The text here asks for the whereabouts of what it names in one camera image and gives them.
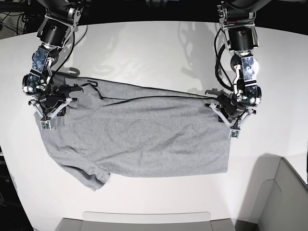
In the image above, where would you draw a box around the grey bin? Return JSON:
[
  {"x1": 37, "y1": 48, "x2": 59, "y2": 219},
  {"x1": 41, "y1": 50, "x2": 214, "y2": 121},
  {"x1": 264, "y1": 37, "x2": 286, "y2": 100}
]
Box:
[
  {"x1": 56, "y1": 211, "x2": 235, "y2": 231},
  {"x1": 257, "y1": 156, "x2": 308, "y2": 231}
]

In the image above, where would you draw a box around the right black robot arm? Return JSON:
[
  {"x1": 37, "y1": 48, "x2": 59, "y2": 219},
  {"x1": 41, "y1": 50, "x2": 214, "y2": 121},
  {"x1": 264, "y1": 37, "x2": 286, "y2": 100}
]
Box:
[{"x1": 22, "y1": 0, "x2": 86, "y2": 120}]

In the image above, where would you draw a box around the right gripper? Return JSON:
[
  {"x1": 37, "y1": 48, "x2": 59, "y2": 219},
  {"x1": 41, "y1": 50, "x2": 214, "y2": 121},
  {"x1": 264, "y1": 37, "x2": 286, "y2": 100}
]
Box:
[{"x1": 38, "y1": 94, "x2": 66, "y2": 117}]

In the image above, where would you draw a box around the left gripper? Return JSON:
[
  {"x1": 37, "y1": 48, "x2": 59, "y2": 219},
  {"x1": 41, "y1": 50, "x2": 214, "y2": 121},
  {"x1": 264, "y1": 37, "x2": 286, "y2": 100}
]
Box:
[{"x1": 217, "y1": 95, "x2": 250, "y2": 122}]

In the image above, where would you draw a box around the grey T-shirt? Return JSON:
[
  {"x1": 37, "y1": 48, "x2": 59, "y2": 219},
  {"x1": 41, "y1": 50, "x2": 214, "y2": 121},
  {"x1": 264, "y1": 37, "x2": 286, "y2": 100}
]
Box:
[{"x1": 40, "y1": 75, "x2": 230, "y2": 190}]

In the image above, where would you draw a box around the black cable bundle left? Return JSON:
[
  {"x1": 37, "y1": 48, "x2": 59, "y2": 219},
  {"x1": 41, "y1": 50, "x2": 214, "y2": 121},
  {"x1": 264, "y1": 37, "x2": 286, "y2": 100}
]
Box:
[{"x1": 0, "y1": 9, "x2": 37, "y2": 39}]

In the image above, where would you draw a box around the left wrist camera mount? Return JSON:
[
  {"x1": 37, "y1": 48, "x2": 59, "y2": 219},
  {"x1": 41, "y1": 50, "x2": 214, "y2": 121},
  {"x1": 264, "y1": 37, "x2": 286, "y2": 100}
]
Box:
[{"x1": 205, "y1": 103, "x2": 257, "y2": 138}]

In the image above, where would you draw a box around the grey bin front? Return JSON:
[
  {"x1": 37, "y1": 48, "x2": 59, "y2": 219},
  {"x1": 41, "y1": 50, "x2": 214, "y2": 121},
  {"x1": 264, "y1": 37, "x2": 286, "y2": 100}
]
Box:
[{"x1": 56, "y1": 211, "x2": 235, "y2": 231}]

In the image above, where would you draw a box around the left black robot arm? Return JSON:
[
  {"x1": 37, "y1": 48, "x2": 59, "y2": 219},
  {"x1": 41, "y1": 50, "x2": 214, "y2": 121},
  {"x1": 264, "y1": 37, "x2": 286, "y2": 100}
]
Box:
[{"x1": 215, "y1": 0, "x2": 267, "y2": 121}]

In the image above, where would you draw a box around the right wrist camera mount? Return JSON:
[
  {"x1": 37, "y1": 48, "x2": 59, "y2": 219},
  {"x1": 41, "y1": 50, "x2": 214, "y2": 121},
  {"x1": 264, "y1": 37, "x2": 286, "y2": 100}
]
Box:
[{"x1": 28, "y1": 97, "x2": 77, "y2": 130}]

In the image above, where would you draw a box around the grey bin right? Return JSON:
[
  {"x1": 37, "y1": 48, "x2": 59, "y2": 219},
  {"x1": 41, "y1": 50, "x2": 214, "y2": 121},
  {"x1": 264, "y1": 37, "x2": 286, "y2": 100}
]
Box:
[{"x1": 257, "y1": 156, "x2": 308, "y2": 231}]

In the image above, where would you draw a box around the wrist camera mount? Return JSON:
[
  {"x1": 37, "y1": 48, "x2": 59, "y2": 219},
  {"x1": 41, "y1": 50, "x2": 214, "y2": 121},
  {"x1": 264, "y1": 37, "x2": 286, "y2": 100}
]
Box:
[
  {"x1": 205, "y1": 103, "x2": 257, "y2": 138},
  {"x1": 28, "y1": 97, "x2": 77, "y2": 130}
]

